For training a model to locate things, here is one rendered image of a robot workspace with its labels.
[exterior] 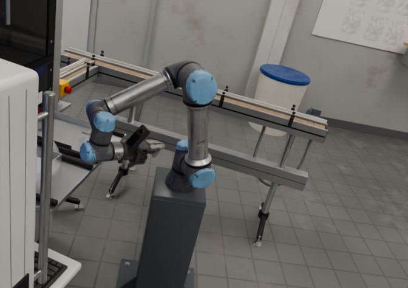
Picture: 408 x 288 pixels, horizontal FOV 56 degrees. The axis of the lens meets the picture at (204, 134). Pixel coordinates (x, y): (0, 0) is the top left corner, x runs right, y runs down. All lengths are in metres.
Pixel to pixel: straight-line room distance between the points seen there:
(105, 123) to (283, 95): 3.20
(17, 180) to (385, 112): 5.21
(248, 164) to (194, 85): 1.46
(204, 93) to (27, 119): 0.74
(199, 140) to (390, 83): 4.26
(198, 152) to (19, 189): 0.84
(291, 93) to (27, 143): 3.75
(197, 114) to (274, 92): 2.95
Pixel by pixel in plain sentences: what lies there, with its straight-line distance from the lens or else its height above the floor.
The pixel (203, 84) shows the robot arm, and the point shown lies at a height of 1.39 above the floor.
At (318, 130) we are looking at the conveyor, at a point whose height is 0.92.
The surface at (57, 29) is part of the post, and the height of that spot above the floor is 1.33.
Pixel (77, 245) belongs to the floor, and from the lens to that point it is 2.65.
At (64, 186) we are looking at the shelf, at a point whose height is 0.88.
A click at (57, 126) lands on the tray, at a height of 0.88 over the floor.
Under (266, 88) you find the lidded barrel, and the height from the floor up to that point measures 0.54.
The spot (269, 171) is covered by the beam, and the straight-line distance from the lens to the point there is 2.80.
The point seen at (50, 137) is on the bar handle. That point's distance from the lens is 0.97.
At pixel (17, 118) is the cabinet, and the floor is 1.47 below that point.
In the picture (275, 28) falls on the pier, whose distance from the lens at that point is 4.78.
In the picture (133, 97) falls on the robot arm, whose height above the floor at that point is 1.26.
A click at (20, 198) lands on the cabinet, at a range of 0.96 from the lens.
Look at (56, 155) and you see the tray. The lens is 1.79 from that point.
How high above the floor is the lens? 1.85
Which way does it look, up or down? 26 degrees down
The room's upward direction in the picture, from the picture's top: 14 degrees clockwise
